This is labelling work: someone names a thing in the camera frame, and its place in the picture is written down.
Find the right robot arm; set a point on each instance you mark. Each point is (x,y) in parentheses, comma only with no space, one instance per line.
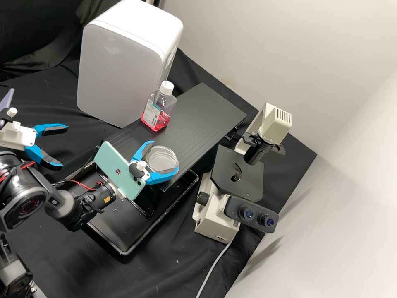
(24,192)

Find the cream microscope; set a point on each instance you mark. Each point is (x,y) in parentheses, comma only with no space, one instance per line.
(217,214)

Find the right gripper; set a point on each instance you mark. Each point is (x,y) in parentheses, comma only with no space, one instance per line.
(119,191)

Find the left wrist camera phone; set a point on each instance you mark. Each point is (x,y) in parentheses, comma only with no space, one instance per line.
(8,99)

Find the petri dish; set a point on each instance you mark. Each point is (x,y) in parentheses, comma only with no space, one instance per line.
(161,158)

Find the white box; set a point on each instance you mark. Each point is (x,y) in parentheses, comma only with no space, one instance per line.
(124,62)

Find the red liquid bottle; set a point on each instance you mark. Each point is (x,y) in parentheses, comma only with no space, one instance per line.
(156,113)

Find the black tray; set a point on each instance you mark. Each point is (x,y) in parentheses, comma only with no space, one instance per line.
(124,229)

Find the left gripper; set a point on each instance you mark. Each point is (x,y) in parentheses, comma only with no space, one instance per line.
(17,136)

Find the right wrist camera phone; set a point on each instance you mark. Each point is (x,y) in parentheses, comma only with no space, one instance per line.
(116,169)

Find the wrist camera phone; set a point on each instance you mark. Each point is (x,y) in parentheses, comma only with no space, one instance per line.
(8,99)
(116,169)

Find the black platform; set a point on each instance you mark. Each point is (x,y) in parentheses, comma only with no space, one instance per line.
(198,124)

